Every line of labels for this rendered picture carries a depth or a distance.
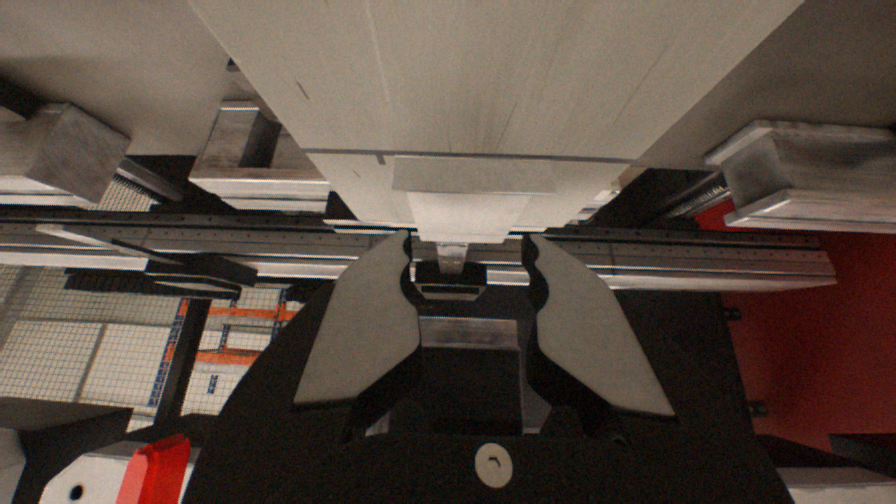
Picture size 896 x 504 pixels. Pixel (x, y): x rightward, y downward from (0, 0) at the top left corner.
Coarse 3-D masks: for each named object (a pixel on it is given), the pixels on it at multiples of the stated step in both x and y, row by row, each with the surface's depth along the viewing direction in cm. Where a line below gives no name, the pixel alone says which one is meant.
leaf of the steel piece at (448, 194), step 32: (416, 160) 13; (448, 160) 13; (480, 160) 13; (512, 160) 13; (544, 160) 13; (416, 192) 17; (448, 192) 13; (480, 192) 13; (512, 192) 13; (544, 192) 13; (416, 224) 22; (448, 224) 21; (480, 224) 21; (512, 224) 21
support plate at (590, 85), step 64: (192, 0) 7; (256, 0) 7; (320, 0) 7; (384, 0) 7; (448, 0) 7; (512, 0) 7; (576, 0) 7; (640, 0) 7; (704, 0) 7; (768, 0) 6; (256, 64) 9; (320, 64) 9; (384, 64) 9; (448, 64) 9; (512, 64) 9; (576, 64) 9; (640, 64) 8; (704, 64) 8; (320, 128) 12; (384, 128) 12; (448, 128) 12; (512, 128) 11; (576, 128) 11; (640, 128) 11; (384, 192) 17; (576, 192) 16
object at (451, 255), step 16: (448, 256) 30; (464, 256) 30; (416, 272) 40; (432, 272) 40; (448, 272) 39; (464, 272) 40; (480, 272) 40; (432, 288) 40; (448, 288) 40; (464, 288) 40; (480, 288) 41
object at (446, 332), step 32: (448, 320) 21; (480, 320) 21; (512, 320) 21; (448, 352) 19; (480, 352) 19; (512, 352) 19; (448, 384) 19; (480, 384) 19; (512, 384) 19; (448, 416) 18; (480, 416) 18; (512, 416) 18
